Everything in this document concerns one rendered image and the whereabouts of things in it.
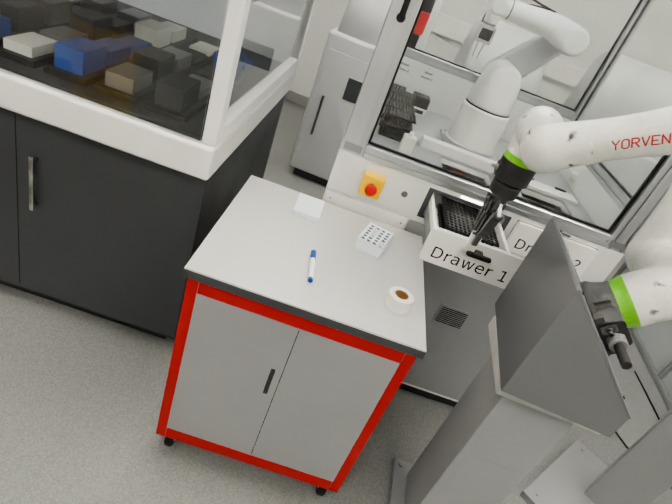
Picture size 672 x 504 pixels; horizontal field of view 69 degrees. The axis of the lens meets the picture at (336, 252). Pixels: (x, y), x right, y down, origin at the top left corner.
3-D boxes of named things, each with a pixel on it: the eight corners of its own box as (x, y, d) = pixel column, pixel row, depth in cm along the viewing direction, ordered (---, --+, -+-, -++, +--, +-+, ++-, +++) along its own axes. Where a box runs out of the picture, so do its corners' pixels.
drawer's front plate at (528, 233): (580, 277, 170) (599, 252, 165) (502, 249, 169) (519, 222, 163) (578, 274, 172) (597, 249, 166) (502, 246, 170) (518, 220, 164)
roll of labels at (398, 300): (413, 312, 132) (419, 301, 130) (394, 317, 128) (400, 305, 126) (397, 295, 136) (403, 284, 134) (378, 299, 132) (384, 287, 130)
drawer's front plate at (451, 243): (509, 291, 146) (528, 262, 140) (417, 258, 145) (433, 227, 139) (508, 287, 148) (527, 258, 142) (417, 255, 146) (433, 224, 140)
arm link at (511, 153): (570, 110, 119) (527, 93, 119) (579, 126, 109) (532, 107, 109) (539, 161, 127) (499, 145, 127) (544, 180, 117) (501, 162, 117)
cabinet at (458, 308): (492, 426, 215) (602, 288, 173) (268, 350, 209) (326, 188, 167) (470, 297, 296) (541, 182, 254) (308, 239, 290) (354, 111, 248)
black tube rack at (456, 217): (489, 262, 153) (499, 245, 150) (437, 243, 152) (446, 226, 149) (481, 228, 172) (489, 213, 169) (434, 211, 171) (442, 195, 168)
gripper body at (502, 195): (493, 169, 129) (476, 198, 134) (498, 183, 122) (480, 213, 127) (519, 178, 130) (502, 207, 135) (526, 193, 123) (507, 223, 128)
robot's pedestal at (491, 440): (471, 572, 159) (615, 430, 119) (384, 537, 159) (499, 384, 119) (468, 489, 185) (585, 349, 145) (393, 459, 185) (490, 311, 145)
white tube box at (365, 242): (378, 259, 148) (382, 249, 146) (353, 246, 150) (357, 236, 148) (389, 243, 159) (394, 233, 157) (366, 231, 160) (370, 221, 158)
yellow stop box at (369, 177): (377, 201, 162) (385, 182, 158) (356, 194, 162) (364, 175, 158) (378, 195, 166) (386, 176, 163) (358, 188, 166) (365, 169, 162)
